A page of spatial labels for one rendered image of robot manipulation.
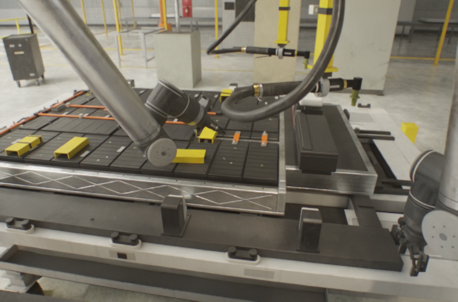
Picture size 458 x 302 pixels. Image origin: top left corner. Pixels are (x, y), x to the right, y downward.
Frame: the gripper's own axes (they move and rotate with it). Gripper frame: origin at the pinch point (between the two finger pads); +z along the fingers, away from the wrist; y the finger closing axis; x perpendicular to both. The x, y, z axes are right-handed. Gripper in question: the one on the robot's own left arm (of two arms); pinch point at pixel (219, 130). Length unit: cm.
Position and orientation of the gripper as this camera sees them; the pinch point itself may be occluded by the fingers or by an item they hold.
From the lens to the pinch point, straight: 141.4
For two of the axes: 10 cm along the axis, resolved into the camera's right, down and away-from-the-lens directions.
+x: 5.1, -8.6, 0.4
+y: 6.1, 3.3, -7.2
